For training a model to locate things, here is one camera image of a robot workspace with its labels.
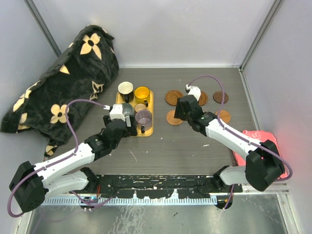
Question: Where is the grey speckled round mug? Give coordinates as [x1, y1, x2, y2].
[122, 103, 135, 117]

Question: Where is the yellow mug black handle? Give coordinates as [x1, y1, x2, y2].
[134, 86, 150, 107]

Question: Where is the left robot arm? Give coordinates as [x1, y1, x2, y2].
[9, 115, 137, 214]

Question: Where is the light wooden coaster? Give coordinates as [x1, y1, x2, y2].
[219, 110, 231, 124]

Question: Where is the black floral plush blanket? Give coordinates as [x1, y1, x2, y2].
[0, 24, 119, 157]

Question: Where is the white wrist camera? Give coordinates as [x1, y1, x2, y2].
[185, 84, 201, 102]
[103, 104, 125, 122]

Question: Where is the brown wooden saucer coaster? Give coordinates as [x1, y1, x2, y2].
[198, 91, 208, 106]
[165, 90, 183, 106]

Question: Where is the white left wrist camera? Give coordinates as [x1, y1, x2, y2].
[103, 104, 125, 122]

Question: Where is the black mug cream interior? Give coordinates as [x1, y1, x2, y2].
[117, 81, 134, 103]

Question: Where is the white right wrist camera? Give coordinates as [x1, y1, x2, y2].
[185, 84, 201, 102]

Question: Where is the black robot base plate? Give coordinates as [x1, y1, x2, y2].
[85, 173, 243, 199]

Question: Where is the dark wooden coaster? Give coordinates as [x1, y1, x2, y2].
[213, 91, 229, 104]

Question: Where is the pink patterned package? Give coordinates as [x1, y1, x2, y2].
[231, 130, 286, 181]

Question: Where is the white slotted cable duct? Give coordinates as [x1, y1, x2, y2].
[42, 195, 217, 206]

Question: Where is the purple mug black handle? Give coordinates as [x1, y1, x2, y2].
[135, 110, 153, 134]

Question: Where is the yellow serving tray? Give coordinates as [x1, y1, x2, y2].
[115, 89, 154, 137]

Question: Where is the woven rattan coaster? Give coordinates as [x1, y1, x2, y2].
[166, 110, 183, 126]

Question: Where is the small red cup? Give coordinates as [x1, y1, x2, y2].
[135, 103, 146, 113]

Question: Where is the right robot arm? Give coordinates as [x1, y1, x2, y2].
[174, 95, 285, 192]

